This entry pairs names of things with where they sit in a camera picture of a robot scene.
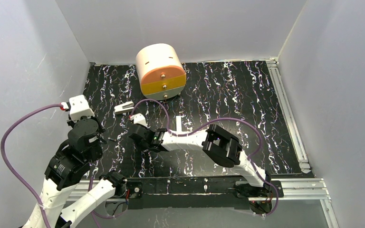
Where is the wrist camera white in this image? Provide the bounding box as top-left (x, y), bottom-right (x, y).
top-left (69, 95), bottom-right (95, 123)
top-left (129, 113), bottom-right (147, 127)

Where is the purple cable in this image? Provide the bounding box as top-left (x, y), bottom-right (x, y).
top-left (0, 104), bottom-right (120, 228)
top-left (130, 98), bottom-right (279, 217)

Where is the black marble pattern mat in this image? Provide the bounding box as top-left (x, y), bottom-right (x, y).
top-left (82, 60), bottom-right (313, 178)

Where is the aluminium frame rail front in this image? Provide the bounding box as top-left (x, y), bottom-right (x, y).
top-left (46, 179), bottom-right (330, 202)

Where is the aluminium frame rail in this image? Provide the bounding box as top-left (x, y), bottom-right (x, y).
top-left (46, 179), bottom-right (330, 202)
top-left (266, 59), bottom-right (311, 173)

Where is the white stapler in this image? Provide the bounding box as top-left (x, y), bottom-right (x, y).
top-left (114, 101), bottom-right (134, 114)

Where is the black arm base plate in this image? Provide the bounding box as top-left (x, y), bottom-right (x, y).
top-left (109, 176), bottom-right (284, 209)

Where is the white remote battery cover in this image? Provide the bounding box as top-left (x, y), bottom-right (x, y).
top-left (175, 116), bottom-right (182, 132)

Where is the aluminium frame rail right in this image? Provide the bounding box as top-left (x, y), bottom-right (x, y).
top-left (266, 59), bottom-right (311, 173)

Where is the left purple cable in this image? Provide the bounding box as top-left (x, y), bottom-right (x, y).
top-left (0, 104), bottom-right (120, 228)

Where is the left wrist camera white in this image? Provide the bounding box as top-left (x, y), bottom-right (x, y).
top-left (69, 95), bottom-right (95, 123)

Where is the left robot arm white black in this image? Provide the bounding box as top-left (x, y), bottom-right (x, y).
top-left (24, 116), bottom-right (127, 228)

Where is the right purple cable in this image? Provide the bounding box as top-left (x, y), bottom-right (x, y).
top-left (130, 98), bottom-right (279, 217)

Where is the round pastel drawer box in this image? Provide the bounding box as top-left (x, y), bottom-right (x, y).
top-left (135, 43), bottom-right (187, 101)

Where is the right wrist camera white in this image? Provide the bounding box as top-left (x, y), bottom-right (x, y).
top-left (129, 113), bottom-right (147, 127)

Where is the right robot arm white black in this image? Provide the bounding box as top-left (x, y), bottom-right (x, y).
top-left (128, 124), bottom-right (270, 197)

